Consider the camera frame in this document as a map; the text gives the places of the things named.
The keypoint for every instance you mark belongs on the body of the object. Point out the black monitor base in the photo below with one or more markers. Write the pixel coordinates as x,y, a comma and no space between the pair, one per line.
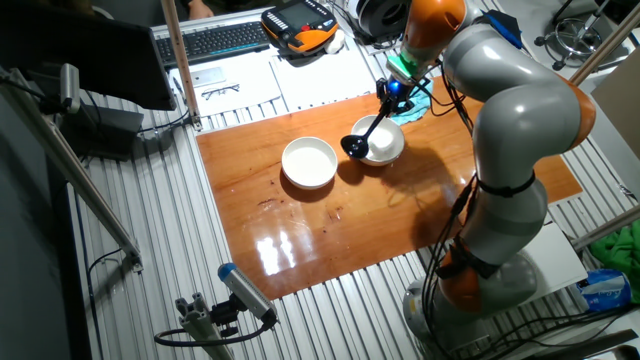
110,130

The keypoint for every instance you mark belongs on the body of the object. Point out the silver blue-ended depth camera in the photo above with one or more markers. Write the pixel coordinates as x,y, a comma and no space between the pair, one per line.
245,290

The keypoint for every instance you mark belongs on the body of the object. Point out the aluminium profile camera bracket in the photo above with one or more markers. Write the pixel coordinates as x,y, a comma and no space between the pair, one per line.
197,325

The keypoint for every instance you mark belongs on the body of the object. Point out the silver smartphone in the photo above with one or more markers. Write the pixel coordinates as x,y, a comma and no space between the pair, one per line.
207,76

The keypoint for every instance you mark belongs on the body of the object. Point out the white printed paper sheet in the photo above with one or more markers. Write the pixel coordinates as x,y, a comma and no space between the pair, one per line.
250,97
320,80

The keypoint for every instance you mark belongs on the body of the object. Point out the aluminium frame post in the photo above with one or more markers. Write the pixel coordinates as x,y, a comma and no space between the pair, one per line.
180,65
610,227
605,47

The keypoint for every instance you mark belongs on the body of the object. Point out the blue fabric bag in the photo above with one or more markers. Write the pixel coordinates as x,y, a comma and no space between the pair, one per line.
505,27

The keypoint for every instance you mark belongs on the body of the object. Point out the blue tissue packet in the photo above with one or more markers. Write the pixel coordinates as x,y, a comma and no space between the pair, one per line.
602,290

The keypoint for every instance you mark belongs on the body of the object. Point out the brown cardboard panel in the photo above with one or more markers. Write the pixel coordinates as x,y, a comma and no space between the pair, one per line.
620,110

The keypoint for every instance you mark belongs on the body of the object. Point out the chrome stool base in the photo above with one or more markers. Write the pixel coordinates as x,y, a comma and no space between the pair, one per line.
575,42

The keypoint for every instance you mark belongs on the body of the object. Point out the bystander forearm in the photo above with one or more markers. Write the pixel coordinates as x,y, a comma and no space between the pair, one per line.
200,11

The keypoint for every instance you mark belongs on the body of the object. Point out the black computer keyboard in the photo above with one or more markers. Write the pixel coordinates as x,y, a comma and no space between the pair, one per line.
215,42

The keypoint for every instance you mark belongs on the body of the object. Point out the green printed camera mount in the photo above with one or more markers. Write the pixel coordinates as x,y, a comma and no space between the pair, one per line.
400,65

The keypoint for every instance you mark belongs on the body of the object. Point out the glossy wooden board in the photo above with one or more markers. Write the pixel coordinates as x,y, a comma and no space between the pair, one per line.
300,235

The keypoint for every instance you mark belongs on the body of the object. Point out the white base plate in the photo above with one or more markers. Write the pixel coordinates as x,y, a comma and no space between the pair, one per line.
557,260

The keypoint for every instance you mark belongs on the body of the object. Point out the grey diagonal camera pole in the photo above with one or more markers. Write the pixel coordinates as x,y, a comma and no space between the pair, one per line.
75,175

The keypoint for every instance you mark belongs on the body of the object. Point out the black round spool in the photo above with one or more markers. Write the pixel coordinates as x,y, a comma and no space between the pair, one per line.
382,17

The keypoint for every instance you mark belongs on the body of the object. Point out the green cloth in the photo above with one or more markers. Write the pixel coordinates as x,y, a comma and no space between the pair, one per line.
620,250

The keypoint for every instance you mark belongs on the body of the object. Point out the orange black teach pendant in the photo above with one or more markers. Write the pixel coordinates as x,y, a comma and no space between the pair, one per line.
300,25

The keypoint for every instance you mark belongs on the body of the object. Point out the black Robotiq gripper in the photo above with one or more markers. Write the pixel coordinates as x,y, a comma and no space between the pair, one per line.
397,89

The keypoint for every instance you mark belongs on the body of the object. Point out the black rimmed eyeglasses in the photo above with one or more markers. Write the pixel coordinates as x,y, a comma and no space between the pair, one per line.
212,93

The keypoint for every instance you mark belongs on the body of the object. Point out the black ladle with red accents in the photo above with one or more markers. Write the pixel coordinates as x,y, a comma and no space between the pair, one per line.
367,135

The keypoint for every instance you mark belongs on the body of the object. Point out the black computer monitor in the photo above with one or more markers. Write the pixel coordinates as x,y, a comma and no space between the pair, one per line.
90,55

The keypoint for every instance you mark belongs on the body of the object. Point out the white ceramic bowl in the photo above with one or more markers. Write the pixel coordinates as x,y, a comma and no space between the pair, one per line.
387,142
310,162

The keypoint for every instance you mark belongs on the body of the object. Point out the teal terry cloth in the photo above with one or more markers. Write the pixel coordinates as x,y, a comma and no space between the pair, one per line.
420,107

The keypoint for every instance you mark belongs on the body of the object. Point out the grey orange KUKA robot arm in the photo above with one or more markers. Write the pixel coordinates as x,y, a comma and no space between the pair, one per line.
520,115

